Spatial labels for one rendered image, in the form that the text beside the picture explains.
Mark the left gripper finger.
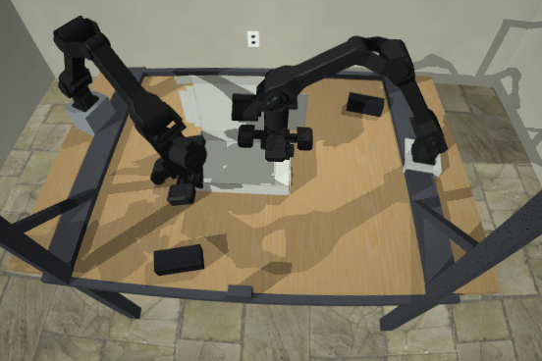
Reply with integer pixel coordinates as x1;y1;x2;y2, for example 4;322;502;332
194;166;203;182
193;174;203;188

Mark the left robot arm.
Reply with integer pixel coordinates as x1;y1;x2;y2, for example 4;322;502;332
53;16;207;185

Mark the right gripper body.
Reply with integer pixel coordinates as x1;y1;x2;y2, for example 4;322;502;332
238;120;313;151

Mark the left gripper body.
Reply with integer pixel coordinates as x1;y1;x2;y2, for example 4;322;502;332
162;135;206;206

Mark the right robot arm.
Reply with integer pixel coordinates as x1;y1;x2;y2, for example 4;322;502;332
232;36;448;166

